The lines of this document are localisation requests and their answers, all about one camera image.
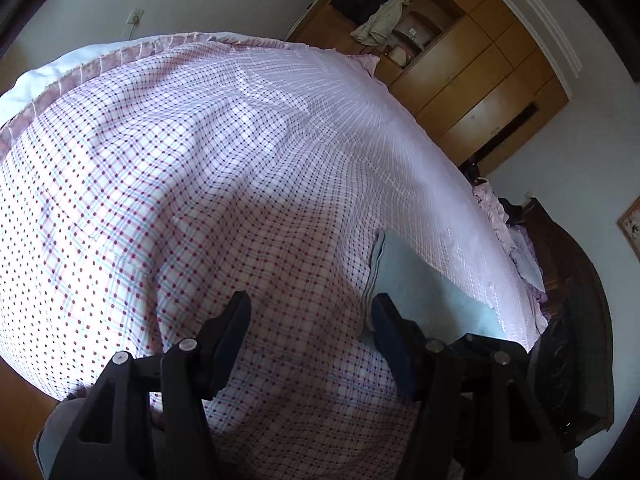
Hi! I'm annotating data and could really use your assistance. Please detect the dark wooden headboard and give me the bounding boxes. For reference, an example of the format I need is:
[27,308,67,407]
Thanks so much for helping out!
[520,197,616,453]

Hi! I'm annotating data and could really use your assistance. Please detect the beige hanging garment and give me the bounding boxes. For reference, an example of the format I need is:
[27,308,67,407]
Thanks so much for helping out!
[350,0,411,47]

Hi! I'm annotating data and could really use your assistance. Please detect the wooden wardrobe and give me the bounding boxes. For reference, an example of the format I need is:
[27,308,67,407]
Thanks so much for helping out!
[285,0,571,176]

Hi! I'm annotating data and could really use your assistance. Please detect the pink checked bed cover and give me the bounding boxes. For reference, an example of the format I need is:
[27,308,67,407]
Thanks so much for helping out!
[0,30,551,480]

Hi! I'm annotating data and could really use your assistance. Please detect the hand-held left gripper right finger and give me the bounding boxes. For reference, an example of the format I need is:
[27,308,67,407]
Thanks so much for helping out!
[371,292,581,480]

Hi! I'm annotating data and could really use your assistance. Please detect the white bed sheet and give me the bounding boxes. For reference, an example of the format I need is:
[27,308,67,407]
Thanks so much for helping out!
[0,32,301,126]

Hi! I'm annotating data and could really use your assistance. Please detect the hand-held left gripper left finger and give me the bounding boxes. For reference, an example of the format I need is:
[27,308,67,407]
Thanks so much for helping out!
[35,290,252,480]

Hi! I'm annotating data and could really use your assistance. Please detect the framed wall picture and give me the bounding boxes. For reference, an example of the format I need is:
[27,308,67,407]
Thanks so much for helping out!
[616,209,640,263]

